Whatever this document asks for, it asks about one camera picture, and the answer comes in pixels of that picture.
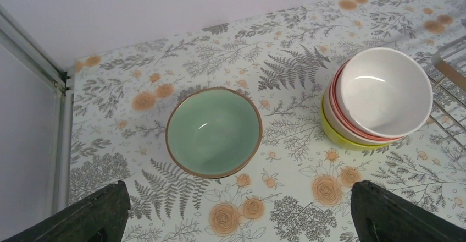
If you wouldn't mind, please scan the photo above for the white bowl red rim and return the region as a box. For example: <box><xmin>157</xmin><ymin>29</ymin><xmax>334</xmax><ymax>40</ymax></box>
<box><xmin>328</xmin><ymin>60</ymin><xmax>401</xmax><ymax>141</ymax></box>

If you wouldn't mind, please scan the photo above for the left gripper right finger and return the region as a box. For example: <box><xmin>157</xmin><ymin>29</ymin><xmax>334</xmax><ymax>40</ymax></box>
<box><xmin>351</xmin><ymin>180</ymin><xmax>465</xmax><ymax>241</ymax></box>

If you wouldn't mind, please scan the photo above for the wire dish rack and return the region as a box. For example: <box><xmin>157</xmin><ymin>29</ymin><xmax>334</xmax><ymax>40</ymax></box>
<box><xmin>426</xmin><ymin>36</ymin><xmax>465</xmax><ymax>149</ymax></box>

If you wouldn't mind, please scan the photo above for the plain white bowl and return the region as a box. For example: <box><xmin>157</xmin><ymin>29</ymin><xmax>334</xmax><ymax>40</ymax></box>
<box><xmin>330</xmin><ymin>47</ymin><xmax>433</xmax><ymax>138</ymax></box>

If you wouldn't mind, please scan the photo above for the floral table mat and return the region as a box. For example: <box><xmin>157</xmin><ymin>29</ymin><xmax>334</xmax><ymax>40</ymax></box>
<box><xmin>69</xmin><ymin>0</ymin><xmax>465</xmax><ymax>241</ymax></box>

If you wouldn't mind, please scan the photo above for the pale green pink-base bowl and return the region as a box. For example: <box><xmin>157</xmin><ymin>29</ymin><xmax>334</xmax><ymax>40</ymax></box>
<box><xmin>165</xmin><ymin>87</ymin><xmax>263</xmax><ymax>179</ymax></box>

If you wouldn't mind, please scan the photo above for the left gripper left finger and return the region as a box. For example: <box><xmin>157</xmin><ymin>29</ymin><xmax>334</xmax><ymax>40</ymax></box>
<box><xmin>5</xmin><ymin>181</ymin><xmax>131</xmax><ymax>241</ymax></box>

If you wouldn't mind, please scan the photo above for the yellow bowl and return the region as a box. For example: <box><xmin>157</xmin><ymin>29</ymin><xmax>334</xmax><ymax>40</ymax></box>
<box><xmin>320</xmin><ymin>96</ymin><xmax>391</xmax><ymax>151</ymax></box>

